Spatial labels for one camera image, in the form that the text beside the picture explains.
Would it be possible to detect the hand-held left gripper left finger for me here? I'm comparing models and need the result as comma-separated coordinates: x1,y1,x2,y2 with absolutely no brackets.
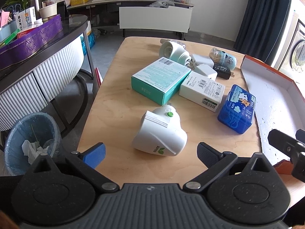
22,142,120,193

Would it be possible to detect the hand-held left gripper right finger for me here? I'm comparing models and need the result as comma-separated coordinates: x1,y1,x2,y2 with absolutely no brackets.
183,142,281,193

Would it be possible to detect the orange cardboard box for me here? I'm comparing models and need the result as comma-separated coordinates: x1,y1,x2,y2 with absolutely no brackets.
240,54,305,175

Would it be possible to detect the white leaf-print plug-in vaporizer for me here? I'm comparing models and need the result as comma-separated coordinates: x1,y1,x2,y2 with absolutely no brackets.
132,105,188,156

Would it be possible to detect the blue cartoon print box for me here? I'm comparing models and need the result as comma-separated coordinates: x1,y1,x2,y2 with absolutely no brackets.
217,84,256,134

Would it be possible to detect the white barcode box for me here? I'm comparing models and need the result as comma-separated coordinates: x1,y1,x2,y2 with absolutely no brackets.
179,73,226,112

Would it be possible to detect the white charger cube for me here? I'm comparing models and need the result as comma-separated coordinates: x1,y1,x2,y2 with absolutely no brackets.
191,54,215,68
187,62,218,80

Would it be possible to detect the teal cardboard box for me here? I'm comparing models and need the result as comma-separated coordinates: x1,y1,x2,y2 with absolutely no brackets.
131,57,192,106

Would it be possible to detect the clear jar blue label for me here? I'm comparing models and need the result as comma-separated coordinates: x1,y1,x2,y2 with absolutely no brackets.
209,48,237,70

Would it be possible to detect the pale green plug-in vaporizer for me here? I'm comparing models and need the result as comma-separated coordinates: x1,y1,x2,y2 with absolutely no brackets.
159,40,191,66

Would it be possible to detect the clear liquid bottle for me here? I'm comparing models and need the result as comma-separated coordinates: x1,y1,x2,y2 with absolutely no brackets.
160,38,186,46

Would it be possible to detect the crumpled white tissue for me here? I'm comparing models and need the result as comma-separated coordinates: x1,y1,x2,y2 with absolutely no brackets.
22,139,51,165

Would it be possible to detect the red notebook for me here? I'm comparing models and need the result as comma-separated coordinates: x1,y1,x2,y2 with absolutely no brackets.
95,67,103,87

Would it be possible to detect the blue trash bin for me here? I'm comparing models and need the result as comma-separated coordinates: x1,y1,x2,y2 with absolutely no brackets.
4,112,63,176

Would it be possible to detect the black charger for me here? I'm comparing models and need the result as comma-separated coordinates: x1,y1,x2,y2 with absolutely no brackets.
213,63,235,80

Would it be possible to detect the washing machine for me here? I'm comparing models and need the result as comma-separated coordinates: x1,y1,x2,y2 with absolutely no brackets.
274,11,305,77

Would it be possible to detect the dark-topped ribbed white cabinet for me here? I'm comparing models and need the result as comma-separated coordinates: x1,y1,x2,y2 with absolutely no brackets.
0,14,105,133

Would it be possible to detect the blue plastic bag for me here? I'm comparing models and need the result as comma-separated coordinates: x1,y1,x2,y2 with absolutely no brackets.
80,32,96,56

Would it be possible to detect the dark blue curtain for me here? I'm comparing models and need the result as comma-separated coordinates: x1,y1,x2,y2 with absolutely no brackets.
233,0,294,65

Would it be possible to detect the purple patterned box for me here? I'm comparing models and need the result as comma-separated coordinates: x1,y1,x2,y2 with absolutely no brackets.
0,14,63,69

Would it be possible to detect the red white box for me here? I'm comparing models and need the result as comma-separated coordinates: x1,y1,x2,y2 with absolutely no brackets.
17,27,37,39

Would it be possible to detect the green box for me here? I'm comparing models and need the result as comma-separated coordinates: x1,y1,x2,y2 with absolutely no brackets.
0,28,21,48

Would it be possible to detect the white drawer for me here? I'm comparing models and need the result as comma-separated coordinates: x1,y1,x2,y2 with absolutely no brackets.
119,6,193,40

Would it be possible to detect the curved tv stand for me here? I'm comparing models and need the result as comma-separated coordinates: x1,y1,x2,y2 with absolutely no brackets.
67,0,195,41

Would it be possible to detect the black container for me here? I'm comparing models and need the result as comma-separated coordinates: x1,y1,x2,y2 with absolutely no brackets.
57,1,69,19

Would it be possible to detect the white paper cup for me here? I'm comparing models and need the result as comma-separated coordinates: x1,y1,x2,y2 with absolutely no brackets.
39,3,58,20

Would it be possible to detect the white printed card box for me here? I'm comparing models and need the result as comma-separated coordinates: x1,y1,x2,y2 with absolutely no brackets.
17,7,38,31

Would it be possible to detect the grey plastic bag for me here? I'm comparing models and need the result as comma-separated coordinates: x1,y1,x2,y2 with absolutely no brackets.
150,0,176,8

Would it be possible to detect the metal thermos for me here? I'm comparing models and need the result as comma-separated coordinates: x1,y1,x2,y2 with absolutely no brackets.
29,0,43,19

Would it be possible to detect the pink paper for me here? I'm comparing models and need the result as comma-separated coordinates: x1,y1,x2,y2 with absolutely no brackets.
0,11,11,28

